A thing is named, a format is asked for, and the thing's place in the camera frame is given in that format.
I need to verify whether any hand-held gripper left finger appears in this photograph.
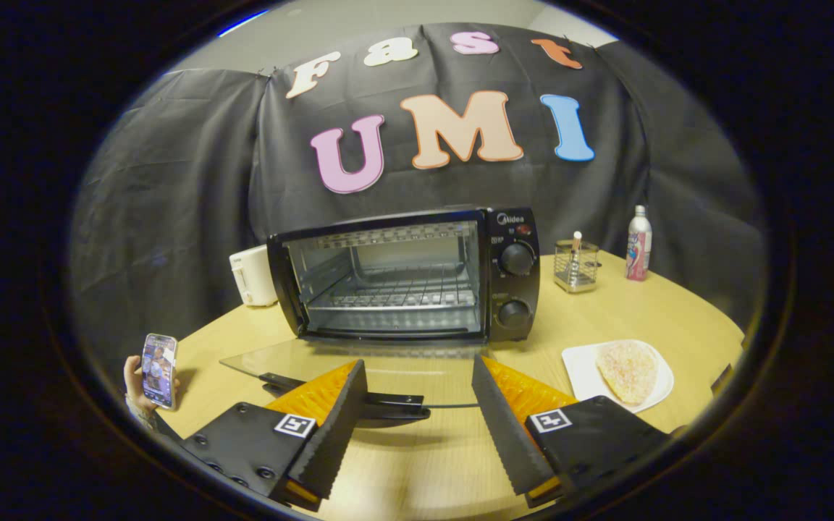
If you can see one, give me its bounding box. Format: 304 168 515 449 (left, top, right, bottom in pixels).
178 360 368 512

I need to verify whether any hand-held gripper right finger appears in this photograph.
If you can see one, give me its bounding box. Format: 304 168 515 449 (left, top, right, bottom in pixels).
471 354 671 509

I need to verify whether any sugar-coated bread roll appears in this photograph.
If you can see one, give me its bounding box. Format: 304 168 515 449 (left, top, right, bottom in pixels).
596 342 659 405

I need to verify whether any black toaster oven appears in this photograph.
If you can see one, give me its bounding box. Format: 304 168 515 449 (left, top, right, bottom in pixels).
219 206 542 429

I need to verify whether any white bread toaster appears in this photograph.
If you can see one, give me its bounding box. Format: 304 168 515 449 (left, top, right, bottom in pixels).
229 245 279 308

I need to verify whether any white plate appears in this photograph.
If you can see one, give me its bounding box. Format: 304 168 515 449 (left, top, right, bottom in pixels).
562 339 675 415

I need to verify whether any smartphone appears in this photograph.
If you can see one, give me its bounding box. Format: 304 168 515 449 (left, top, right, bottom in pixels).
141 334 178 411

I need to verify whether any pink and white bottle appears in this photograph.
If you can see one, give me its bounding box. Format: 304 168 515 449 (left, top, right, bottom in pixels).
625 205 653 281

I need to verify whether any wire mesh holder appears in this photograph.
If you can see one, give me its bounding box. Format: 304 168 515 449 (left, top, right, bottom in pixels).
554 239 600 294

